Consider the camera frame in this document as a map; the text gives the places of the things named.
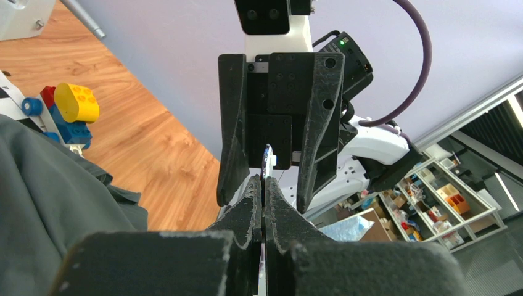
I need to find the background storage shelf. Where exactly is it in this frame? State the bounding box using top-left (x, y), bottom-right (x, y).
top-left (378, 158), bottom-right (508, 252)

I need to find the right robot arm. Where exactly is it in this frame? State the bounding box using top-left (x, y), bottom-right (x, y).
top-left (217, 31), bottom-right (421, 213)

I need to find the black white checkerboard mat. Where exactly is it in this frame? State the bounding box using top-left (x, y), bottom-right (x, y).
top-left (0, 72), bottom-right (28, 120)

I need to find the white wedge stand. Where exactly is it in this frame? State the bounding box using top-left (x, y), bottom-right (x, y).
top-left (1, 0), bottom-right (56, 41)

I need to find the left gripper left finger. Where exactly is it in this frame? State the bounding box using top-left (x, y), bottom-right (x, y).
top-left (49, 176), bottom-right (262, 295)

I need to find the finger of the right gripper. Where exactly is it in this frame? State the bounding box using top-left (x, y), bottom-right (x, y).
top-left (296, 52), bottom-right (345, 214)
top-left (216, 54), bottom-right (249, 207)

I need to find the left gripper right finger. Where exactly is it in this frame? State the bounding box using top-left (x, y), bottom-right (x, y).
top-left (265, 177), bottom-right (468, 295)

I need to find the blue starry night brooch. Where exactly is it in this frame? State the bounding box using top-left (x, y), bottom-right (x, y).
top-left (260, 144), bottom-right (278, 182)

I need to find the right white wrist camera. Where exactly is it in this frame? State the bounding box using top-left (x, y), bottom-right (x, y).
top-left (234, 0), bottom-right (314, 60)

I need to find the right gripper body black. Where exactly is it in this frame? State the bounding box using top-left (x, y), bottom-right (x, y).
top-left (246, 53), bottom-right (314, 170)

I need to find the grey t-shirt garment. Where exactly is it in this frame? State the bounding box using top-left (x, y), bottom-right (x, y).
top-left (1, 116), bottom-right (148, 295)

